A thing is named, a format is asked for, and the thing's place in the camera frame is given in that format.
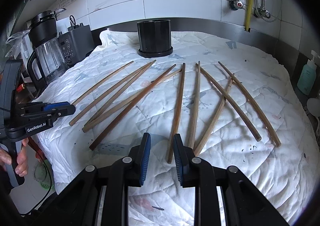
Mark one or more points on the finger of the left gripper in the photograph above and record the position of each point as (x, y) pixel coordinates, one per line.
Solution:
(60, 112)
(56, 106)

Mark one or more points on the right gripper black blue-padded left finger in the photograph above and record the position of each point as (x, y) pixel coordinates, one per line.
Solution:
(99, 196)

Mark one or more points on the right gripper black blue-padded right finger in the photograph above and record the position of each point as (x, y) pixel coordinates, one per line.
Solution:
(243, 203)

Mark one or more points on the pale wooden chopstick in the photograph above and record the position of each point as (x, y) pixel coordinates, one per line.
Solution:
(105, 115)

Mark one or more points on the curved wooden chopstick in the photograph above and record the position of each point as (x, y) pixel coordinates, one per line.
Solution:
(242, 115)

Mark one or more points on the dark brown chopstick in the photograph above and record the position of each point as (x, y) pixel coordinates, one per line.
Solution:
(113, 124)

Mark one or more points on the light crossing chopstick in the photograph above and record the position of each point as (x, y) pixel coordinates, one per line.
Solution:
(209, 128)

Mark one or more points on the person's left hand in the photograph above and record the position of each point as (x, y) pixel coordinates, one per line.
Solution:
(22, 160)

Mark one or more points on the glass blender jug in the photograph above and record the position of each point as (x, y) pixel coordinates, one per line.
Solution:
(46, 63)

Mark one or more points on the grey blender base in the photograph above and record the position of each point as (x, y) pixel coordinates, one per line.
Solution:
(77, 43)

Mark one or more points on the white quilted cloth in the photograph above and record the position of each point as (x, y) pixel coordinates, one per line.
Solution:
(119, 96)

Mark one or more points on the black cylindrical utensil holder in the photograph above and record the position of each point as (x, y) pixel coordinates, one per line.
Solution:
(154, 38)

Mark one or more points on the white plastic spoon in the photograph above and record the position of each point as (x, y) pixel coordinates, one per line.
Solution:
(313, 106)

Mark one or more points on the green soap pump bottle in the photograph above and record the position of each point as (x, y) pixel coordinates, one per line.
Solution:
(308, 75)

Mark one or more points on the right metal water valve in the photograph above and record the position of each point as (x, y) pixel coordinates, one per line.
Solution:
(262, 13)

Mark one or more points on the red-handled water valve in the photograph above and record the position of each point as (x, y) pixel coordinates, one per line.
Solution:
(236, 5)

